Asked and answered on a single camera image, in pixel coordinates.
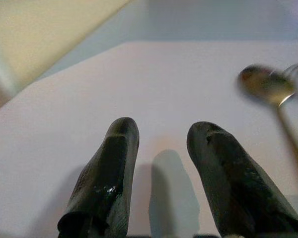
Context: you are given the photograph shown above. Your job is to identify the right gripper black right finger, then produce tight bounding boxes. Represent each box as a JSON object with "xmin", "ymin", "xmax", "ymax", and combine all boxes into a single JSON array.
[{"xmin": 187, "ymin": 120, "xmax": 298, "ymax": 238}]

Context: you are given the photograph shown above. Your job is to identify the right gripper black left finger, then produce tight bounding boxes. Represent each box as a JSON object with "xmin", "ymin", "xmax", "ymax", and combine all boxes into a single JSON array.
[{"xmin": 57, "ymin": 117, "xmax": 140, "ymax": 238}]

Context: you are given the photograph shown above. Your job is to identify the silver metal spoon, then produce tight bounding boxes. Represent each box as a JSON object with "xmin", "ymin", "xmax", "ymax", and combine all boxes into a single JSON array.
[{"xmin": 237, "ymin": 63, "xmax": 298, "ymax": 179}]

